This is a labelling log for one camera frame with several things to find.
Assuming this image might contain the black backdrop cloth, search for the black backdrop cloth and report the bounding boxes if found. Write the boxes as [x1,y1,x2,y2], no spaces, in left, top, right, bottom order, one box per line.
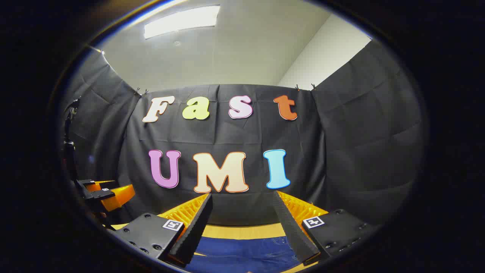
[61,40,427,228]

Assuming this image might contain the ceiling light panel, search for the ceiling light panel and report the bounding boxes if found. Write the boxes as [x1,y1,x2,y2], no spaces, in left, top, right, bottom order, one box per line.
[143,5,221,40]

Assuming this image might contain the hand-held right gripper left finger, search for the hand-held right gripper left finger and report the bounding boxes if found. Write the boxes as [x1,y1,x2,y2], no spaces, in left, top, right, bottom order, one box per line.
[114,193,213,268]

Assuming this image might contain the blue jeans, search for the blue jeans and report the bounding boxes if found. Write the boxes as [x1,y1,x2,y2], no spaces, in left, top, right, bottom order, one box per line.
[186,236,304,273]

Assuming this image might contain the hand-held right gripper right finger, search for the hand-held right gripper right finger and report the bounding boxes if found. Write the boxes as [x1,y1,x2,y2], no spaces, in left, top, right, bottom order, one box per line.
[272,191,381,266]

